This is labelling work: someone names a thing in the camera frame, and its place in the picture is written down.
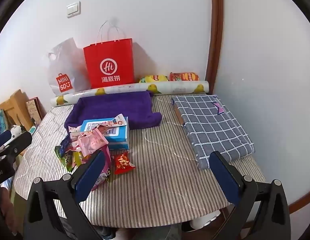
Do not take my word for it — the bright yellow snack packet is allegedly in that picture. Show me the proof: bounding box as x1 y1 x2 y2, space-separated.
66 151 83 173

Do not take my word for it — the orange chips bag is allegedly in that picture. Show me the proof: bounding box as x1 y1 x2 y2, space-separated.
169 72 199 82

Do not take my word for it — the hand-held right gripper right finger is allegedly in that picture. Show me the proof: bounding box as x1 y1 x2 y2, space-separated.
181 151 292 240

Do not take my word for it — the illustrated book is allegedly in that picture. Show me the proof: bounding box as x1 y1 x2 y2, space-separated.
26 97 44 127

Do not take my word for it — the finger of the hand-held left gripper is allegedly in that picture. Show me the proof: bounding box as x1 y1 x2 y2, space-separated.
0 130 33 157

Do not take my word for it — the grey grid pattern folded cloth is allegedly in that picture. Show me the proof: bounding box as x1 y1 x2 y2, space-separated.
171 94 255 170

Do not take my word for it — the white table leg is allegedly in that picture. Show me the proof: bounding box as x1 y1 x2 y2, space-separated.
190 211 222 230

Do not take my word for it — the blue tissue pack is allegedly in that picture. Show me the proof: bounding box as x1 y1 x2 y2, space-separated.
80 117 130 151

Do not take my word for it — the red paper bag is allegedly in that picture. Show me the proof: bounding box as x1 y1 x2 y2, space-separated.
83 20 135 89

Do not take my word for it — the dark blue snack packet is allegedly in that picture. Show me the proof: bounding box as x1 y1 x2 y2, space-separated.
60 135 71 151

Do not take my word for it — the white plastic shopping bag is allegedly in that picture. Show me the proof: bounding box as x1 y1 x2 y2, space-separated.
46 37 91 94

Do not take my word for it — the brown wooden baseboard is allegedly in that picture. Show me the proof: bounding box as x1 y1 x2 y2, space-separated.
288 191 310 215

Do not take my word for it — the yellow chips bag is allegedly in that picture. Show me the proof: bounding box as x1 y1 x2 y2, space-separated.
139 74 169 83

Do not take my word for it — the brown wooden door frame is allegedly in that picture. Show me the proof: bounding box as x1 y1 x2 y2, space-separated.
205 0 224 96

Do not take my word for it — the green snack packet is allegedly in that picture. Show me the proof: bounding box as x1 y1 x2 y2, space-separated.
54 146 68 167

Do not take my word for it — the striped mattress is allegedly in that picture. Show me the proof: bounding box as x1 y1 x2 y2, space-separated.
12 92 267 229

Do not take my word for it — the white light switch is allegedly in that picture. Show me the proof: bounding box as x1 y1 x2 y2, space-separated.
67 2 81 18

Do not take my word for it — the white plush toy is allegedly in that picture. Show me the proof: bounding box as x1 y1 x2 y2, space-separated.
10 125 28 137

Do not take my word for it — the light pink cartoon snack packet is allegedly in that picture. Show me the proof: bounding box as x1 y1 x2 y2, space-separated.
77 127 109 157

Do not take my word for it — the purple towel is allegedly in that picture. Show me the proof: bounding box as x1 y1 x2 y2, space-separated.
64 91 162 131

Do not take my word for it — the red candy packet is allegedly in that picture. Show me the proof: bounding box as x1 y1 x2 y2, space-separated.
112 151 135 175

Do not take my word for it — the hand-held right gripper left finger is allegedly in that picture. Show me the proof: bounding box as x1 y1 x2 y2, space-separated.
23 150 108 240

